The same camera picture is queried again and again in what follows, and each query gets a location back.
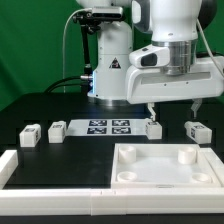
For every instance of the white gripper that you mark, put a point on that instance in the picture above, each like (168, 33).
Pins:
(150, 85)

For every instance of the white square tabletop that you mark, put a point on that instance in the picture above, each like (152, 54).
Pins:
(165, 166)

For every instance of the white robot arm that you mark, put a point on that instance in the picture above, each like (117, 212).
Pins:
(176, 24)

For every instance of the white sheet with markers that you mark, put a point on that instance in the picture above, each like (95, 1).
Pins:
(106, 127)

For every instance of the white U-shaped fence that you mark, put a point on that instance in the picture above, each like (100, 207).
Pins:
(112, 201)

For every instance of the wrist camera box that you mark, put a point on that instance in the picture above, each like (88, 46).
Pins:
(150, 56)

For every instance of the black camera on stand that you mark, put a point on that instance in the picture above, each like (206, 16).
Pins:
(101, 13)

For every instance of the black camera stand pole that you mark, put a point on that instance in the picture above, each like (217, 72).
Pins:
(86, 46)

